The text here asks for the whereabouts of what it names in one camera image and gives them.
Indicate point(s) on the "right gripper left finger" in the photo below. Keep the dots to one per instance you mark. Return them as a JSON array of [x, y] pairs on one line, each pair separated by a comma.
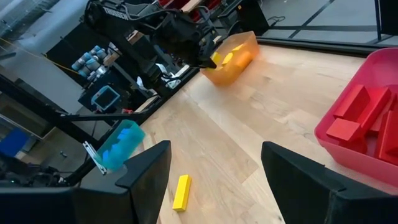
[[136, 193]]

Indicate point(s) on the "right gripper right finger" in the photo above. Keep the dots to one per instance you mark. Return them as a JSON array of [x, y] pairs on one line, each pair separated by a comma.
[[311, 193]]

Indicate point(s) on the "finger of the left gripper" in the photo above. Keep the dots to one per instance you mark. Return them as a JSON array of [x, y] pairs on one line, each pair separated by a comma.
[[206, 64]]

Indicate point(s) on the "yellow wooden block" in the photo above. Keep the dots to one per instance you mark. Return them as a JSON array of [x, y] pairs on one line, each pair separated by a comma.
[[228, 58], [215, 57], [182, 193], [237, 47]]

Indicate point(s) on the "blue wooden block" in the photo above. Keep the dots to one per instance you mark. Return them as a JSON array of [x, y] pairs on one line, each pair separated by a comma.
[[124, 133], [107, 155]]

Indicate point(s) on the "red wooden block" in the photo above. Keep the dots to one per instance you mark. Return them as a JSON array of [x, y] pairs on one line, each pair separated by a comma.
[[388, 137], [351, 102], [343, 130], [374, 105]]

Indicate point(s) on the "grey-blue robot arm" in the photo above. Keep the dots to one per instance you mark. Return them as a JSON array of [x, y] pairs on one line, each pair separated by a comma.
[[88, 60]]

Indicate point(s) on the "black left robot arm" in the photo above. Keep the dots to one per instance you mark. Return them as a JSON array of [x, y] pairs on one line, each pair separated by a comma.
[[124, 18]]

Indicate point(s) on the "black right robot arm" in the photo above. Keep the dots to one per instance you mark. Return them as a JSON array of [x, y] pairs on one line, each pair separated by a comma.
[[31, 179]]

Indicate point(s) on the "orange translucent bin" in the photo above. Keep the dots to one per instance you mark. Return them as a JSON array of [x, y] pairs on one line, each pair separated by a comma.
[[239, 62]]

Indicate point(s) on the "silver aluminium extrusion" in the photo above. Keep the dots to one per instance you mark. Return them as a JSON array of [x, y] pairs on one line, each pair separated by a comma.
[[94, 158]]

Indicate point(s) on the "teal translucent bin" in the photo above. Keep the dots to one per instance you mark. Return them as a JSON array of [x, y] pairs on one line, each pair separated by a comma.
[[133, 137]]

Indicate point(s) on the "red plastic bin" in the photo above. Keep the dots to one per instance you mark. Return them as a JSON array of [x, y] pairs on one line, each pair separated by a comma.
[[357, 158]]

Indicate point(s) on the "black plastic crate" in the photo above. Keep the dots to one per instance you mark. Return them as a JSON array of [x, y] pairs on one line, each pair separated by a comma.
[[248, 12]]

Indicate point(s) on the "blue-framed screen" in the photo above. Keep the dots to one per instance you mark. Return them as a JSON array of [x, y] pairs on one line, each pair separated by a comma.
[[105, 98]]

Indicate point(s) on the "blue storage shelving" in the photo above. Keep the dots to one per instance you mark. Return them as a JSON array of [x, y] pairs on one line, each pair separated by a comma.
[[12, 141]]

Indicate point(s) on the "black room divider panel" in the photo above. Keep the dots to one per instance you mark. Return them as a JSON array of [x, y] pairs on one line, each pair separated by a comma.
[[388, 15]]

